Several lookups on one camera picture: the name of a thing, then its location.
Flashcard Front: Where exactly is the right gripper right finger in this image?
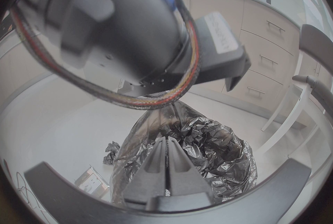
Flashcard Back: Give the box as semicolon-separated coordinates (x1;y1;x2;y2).
167;136;215;203

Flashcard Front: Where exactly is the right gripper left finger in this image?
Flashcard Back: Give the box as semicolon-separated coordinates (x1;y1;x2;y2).
124;137;167;204

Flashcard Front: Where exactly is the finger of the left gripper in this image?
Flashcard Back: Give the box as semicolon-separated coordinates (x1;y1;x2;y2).
224;72;247;93

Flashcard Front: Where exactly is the black plastic bag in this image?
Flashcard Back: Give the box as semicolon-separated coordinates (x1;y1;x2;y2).
109;102;258;204

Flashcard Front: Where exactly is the beige cabinet with drawers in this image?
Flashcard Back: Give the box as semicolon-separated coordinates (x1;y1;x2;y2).
0;0;303;121

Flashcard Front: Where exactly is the black plastic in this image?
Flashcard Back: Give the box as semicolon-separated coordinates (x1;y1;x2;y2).
103;141;121;165

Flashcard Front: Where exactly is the grey chair with white legs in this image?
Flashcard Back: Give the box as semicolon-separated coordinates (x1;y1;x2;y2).
261;24;333;161

